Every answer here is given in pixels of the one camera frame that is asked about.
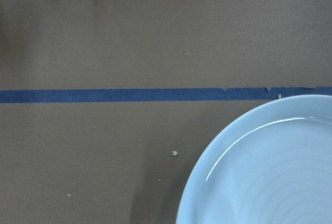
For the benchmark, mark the light blue plate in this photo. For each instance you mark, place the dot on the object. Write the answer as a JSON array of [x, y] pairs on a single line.
[[271, 165]]

